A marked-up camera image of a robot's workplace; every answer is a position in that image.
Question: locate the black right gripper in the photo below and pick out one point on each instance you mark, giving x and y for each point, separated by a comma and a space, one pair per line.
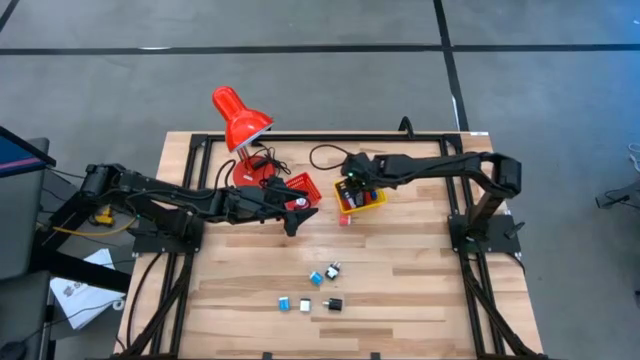
365, 170

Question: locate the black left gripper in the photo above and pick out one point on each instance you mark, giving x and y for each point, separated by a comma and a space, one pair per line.
260, 205

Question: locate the purple white USB charger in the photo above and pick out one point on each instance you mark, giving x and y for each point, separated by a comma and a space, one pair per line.
301, 202

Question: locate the red card wallet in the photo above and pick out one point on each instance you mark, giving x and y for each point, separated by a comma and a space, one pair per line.
350, 204

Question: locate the black card wallet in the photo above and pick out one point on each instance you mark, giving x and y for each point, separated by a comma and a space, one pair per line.
362, 201

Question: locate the blue card wallet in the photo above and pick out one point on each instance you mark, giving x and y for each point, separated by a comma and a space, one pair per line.
373, 195

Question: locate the red plastic basket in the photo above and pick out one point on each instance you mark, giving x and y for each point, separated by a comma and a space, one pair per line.
307, 186

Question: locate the yellow plastic basket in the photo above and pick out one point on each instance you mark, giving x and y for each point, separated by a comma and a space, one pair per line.
380, 202

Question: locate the black white wall charger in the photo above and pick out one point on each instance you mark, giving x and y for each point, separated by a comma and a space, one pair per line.
332, 272

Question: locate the teal white USB charger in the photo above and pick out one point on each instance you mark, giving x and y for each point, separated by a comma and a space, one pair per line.
284, 303
315, 278

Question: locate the black labelled wall charger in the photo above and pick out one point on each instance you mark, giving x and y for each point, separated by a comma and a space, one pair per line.
335, 304

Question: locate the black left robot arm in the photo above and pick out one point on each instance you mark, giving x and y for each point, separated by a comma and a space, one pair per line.
165, 192

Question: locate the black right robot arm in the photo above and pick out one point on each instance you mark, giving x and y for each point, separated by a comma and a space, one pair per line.
440, 162

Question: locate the red white USB charger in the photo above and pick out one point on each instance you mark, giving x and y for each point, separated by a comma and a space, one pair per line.
344, 220

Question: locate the red desk lamp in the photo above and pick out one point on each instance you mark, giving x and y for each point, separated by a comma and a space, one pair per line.
240, 120

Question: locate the white sticker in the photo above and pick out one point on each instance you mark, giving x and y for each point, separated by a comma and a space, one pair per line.
479, 133

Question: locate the white paper sheet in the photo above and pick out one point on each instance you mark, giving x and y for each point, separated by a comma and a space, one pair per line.
85, 300

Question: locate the black floor stand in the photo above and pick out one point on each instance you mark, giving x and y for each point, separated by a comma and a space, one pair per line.
75, 270

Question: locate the grey floor object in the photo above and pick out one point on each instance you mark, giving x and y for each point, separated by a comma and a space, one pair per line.
625, 195

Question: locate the grey cabinet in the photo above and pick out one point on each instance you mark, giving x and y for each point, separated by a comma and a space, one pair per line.
20, 220

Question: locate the blue screen monitor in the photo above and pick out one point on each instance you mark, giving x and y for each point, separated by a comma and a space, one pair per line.
20, 155

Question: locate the black aluminium table frame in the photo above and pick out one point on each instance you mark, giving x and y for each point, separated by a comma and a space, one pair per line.
325, 137

